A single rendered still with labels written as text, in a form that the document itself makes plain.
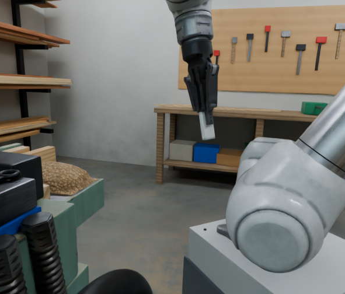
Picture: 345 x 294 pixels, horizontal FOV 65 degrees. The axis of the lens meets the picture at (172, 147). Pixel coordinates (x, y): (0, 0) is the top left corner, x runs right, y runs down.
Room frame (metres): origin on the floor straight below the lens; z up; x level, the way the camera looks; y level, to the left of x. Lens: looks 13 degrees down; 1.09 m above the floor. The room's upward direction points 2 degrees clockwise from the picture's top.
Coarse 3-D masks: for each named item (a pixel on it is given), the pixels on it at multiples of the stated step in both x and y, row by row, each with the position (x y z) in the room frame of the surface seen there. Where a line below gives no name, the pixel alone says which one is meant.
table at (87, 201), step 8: (96, 184) 0.49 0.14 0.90; (80, 192) 0.45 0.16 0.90; (88, 192) 0.47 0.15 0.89; (96, 192) 0.49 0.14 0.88; (56, 200) 0.41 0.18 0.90; (64, 200) 0.41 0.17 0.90; (72, 200) 0.42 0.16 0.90; (80, 200) 0.44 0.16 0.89; (88, 200) 0.47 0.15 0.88; (96, 200) 0.49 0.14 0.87; (80, 208) 0.44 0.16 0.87; (88, 208) 0.46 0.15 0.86; (96, 208) 0.49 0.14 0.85; (80, 216) 0.44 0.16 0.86; (88, 216) 0.46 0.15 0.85; (80, 224) 0.44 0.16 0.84; (80, 264) 0.29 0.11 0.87; (80, 272) 0.28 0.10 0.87; (88, 272) 0.29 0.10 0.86; (72, 280) 0.27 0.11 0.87; (80, 280) 0.28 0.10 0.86; (88, 280) 0.29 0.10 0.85; (72, 288) 0.26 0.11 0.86; (80, 288) 0.27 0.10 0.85
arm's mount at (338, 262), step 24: (192, 240) 0.69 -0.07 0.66; (216, 240) 0.64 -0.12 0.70; (336, 240) 0.67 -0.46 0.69; (216, 264) 0.60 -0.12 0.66; (240, 264) 0.54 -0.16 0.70; (312, 264) 0.55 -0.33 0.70; (336, 264) 0.56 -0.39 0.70; (240, 288) 0.53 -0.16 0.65; (264, 288) 0.47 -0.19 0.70; (288, 288) 0.47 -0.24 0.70; (312, 288) 0.47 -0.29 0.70; (336, 288) 0.48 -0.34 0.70
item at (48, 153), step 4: (40, 148) 0.59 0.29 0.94; (44, 148) 0.59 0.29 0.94; (48, 148) 0.60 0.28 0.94; (52, 148) 0.60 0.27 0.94; (28, 152) 0.55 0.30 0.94; (32, 152) 0.55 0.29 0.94; (36, 152) 0.56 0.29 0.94; (40, 152) 0.57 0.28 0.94; (44, 152) 0.58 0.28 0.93; (48, 152) 0.59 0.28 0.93; (52, 152) 0.60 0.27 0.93; (40, 156) 0.57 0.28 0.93; (44, 156) 0.58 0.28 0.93; (48, 156) 0.59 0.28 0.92; (52, 156) 0.60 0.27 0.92; (44, 160) 0.58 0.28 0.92; (48, 160) 0.59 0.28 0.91; (52, 160) 0.60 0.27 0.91
